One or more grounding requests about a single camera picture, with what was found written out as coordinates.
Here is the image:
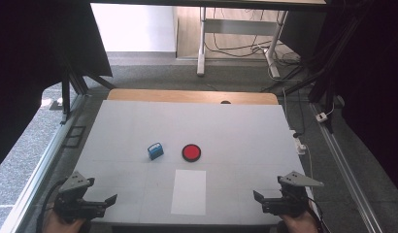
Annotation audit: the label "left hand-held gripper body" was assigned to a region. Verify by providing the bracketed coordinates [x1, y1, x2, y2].
[53, 170, 108, 222]

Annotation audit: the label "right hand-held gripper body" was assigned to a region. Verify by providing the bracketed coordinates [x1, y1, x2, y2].
[262, 171, 325, 218]

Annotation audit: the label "blue stamp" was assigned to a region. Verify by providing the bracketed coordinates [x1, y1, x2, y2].
[147, 142, 165, 161]

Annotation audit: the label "white paper sheet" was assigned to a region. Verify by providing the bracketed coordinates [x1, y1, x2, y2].
[170, 169, 207, 216]

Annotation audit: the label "round red ink pad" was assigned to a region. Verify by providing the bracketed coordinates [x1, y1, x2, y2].
[182, 144, 202, 163]

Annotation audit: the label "person's right hand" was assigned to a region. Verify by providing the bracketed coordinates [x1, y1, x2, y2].
[279, 209, 319, 233]

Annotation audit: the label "person's left hand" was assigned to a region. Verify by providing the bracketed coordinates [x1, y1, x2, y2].
[41, 210, 88, 233]

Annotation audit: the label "white power strip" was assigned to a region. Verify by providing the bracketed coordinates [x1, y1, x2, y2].
[288, 129, 308, 155]

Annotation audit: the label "white table mat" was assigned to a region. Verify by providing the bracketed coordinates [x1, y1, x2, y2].
[50, 99, 315, 226]

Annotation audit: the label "black stand legs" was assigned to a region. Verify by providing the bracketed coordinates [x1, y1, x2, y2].
[50, 62, 116, 126]

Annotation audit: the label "wooden table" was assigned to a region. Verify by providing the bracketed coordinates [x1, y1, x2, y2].
[107, 88, 280, 106]

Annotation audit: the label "black curtain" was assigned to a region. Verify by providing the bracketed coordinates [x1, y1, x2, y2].
[312, 0, 398, 197]
[0, 0, 114, 173]

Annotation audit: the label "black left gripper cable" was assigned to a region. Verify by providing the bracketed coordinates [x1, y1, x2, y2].
[35, 178, 69, 233]

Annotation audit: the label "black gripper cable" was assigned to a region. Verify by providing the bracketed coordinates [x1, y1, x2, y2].
[303, 193, 331, 233]
[35, 178, 69, 233]

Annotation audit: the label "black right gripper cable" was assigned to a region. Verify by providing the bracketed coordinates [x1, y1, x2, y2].
[303, 193, 331, 233]

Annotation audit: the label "white power cable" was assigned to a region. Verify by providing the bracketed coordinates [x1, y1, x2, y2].
[303, 145, 315, 195]

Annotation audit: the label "aluminium frame rail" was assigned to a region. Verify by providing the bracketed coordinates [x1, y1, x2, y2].
[0, 93, 88, 233]
[309, 102, 384, 233]

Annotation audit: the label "black floor cables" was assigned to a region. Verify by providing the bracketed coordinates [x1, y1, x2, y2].
[204, 8, 301, 64]

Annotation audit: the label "white desk frame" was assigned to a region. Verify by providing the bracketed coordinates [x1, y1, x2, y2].
[196, 7, 289, 79]

